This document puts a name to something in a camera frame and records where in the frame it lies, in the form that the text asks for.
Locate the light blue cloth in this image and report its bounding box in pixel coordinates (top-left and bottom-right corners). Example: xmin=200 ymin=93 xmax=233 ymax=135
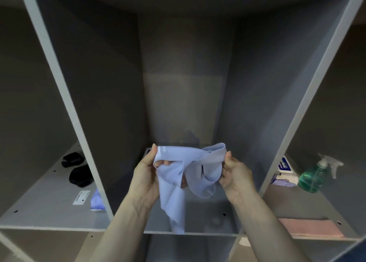
xmin=153 ymin=142 xmax=228 ymax=235

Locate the green spray bottle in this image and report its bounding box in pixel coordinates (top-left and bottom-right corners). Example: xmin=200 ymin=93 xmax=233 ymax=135
xmin=297 ymin=153 xmax=344 ymax=194

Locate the person's right hand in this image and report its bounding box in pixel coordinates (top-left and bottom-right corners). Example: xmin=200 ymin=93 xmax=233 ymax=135
xmin=218 ymin=151 xmax=257 ymax=205

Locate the person's left hand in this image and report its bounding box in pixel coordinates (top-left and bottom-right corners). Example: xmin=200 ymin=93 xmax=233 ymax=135
xmin=128 ymin=143 xmax=172 ymax=211

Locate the person's right forearm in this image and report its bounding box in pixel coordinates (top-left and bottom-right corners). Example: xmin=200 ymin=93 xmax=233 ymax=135
xmin=231 ymin=193 xmax=311 ymax=262

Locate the person's left forearm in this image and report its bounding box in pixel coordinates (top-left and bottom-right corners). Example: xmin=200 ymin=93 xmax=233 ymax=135
xmin=85 ymin=196 xmax=155 ymax=262

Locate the grey cubby shelf unit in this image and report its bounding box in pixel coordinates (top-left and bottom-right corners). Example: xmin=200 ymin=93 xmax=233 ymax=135
xmin=0 ymin=0 xmax=366 ymax=262

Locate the white paper label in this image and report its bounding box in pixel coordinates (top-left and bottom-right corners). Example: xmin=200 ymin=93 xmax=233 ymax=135
xmin=72 ymin=190 xmax=91 ymax=206

